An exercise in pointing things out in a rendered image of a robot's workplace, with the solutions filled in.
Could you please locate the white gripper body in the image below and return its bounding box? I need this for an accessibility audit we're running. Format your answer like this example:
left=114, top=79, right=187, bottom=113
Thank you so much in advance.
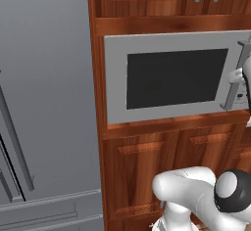
left=226, top=67, right=245, bottom=86

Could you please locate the grey microwave door dark window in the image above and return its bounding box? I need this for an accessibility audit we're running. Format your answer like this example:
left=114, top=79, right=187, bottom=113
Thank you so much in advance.
left=103, top=30, right=243, bottom=126

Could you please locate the grey microwave oven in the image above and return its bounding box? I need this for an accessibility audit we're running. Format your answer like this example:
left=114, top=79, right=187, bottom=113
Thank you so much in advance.
left=103, top=29, right=251, bottom=126

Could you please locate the grey fridge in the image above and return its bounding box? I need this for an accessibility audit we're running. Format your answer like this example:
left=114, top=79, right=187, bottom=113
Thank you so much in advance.
left=0, top=0, right=105, bottom=231

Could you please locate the grey microwave door handle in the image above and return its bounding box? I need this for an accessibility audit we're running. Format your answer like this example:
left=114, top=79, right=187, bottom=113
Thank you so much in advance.
left=219, top=38, right=251, bottom=112

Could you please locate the brown wooden cupboard frame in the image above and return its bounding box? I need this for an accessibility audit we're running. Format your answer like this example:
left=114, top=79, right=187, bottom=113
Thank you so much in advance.
left=85, top=0, right=251, bottom=231

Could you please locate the long grey fridge handle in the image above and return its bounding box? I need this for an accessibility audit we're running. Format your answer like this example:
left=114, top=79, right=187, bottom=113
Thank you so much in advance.
left=0, top=85, right=35, bottom=192

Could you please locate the grey fridge drawer handle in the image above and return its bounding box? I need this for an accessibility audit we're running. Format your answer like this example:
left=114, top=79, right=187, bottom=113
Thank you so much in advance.
left=0, top=210, right=78, bottom=231

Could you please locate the short grey fridge handle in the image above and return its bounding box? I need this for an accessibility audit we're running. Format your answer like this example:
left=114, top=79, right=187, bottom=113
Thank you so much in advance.
left=0, top=168, right=15, bottom=204

